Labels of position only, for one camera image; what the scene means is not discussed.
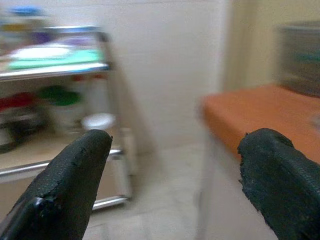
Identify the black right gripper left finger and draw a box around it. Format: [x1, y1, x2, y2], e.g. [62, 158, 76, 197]
[0, 129, 113, 240]

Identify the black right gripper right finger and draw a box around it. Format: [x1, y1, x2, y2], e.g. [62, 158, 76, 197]
[237, 128, 320, 240]

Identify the wooden top kitchen counter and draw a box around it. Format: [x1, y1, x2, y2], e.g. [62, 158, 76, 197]
[201, 84, 320, 240]

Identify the green lid white jar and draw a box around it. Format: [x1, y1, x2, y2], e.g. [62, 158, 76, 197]
[39, 85, 84, 132]

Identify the red lid container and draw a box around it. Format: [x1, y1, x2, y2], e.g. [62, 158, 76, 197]
[0, 91, 37, 112]

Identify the metal shelf rack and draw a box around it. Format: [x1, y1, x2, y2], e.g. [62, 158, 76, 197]
[0, 24, 133, 211]

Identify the green flat mat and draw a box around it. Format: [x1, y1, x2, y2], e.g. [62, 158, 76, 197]
[8, 49, 101, 70]

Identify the grey box appliance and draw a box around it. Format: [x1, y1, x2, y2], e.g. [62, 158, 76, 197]
[276, 21, 320, 96]

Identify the blue lid container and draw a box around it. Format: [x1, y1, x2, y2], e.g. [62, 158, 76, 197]
[6, 6, 44, 31]

